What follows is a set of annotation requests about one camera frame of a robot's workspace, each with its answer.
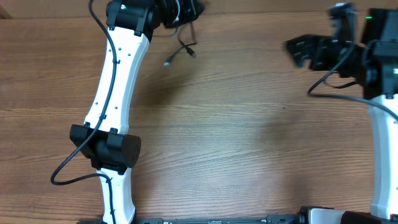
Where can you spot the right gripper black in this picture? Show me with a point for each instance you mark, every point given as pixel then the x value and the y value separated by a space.
pixel 317 47

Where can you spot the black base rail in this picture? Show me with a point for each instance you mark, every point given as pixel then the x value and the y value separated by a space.
pixel 270 219

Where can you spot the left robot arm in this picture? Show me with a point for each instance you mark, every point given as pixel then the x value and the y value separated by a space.
pixel 103 138

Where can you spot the cardboard back panel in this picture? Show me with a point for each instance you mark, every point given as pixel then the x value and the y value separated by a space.
pixel 30 9

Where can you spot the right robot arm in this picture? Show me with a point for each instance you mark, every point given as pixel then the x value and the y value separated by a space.
pixel 372 64

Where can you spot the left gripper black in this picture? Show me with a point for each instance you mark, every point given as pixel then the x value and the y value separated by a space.
pixel 190 10

